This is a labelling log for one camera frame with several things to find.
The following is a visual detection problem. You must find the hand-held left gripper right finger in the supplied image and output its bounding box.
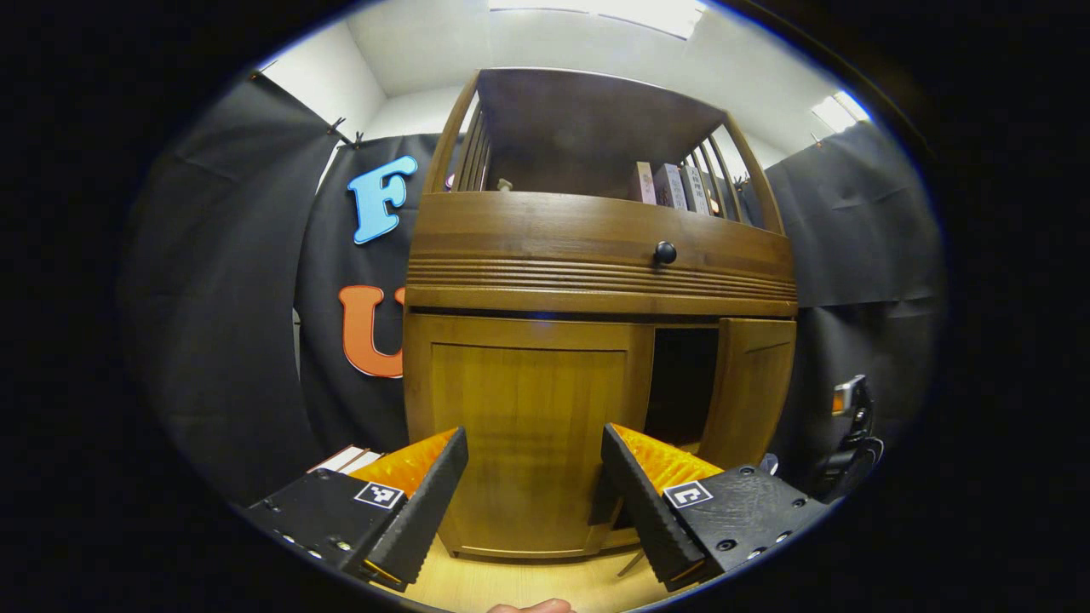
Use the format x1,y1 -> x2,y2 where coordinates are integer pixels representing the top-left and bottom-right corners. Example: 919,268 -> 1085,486
600,423 -> 829,593

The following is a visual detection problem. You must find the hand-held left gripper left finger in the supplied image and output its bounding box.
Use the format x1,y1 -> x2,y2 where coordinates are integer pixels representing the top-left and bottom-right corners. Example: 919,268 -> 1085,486
247,426 -> 469,593

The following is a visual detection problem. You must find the wooden cabinet door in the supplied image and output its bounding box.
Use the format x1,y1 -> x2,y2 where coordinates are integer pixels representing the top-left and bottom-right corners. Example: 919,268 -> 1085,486
404,313 -> 655,559
698,318 -> 797,471

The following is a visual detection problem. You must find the wooden double-door shoe cabinet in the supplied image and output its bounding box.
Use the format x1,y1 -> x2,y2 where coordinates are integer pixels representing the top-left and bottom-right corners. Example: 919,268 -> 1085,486
402,68 -> 799,560

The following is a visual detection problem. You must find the stack of books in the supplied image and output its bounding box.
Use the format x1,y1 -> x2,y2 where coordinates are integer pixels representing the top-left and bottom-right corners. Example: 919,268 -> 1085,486
308,445 -> 382,474

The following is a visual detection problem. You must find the wooden drawer with black knob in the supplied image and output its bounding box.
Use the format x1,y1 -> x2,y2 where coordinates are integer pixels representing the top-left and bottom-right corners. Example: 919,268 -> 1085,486
405,192 -> 799,318

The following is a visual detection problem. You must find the white book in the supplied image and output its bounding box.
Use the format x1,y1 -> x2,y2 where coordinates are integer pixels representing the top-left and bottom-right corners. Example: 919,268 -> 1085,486
680,162 -> 712,215

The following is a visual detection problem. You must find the small ceiling light panel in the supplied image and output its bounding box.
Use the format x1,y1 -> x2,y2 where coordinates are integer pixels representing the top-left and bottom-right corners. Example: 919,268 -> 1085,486
811,89 -> 872,133

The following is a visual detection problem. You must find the large ceiling light panel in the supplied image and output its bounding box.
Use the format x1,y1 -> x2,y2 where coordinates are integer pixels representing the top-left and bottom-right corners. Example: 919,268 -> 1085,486
490,0 -> 708,39

